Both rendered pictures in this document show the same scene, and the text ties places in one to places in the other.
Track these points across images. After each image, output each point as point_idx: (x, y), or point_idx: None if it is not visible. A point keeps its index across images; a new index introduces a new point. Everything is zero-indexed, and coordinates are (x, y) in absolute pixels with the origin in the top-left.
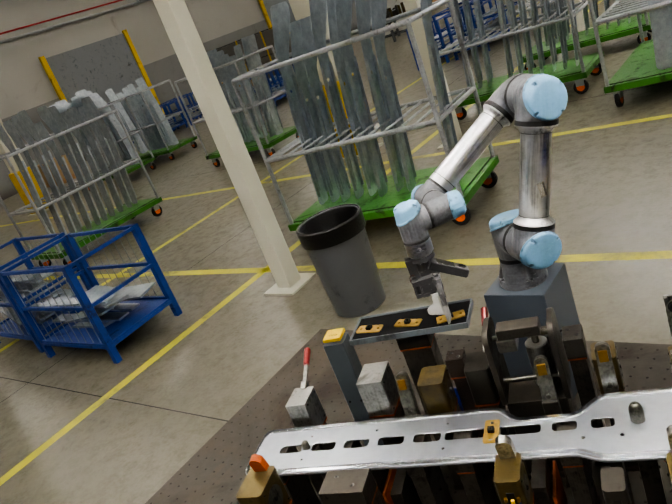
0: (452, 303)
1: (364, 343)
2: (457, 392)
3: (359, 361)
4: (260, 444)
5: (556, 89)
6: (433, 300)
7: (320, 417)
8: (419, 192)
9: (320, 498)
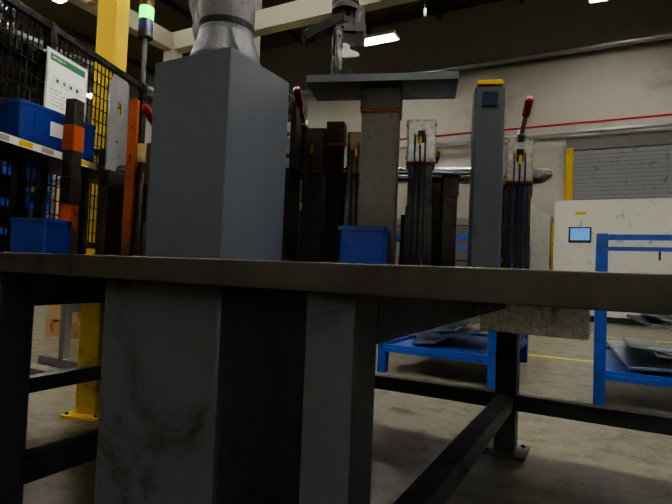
0: (330, 77)
1: (436, 98)
2: (363, 234)
3: (473, 134)
4: (548, 174)
5: None
6: (344, 62)
7: (503, 174)
8: None
9: None
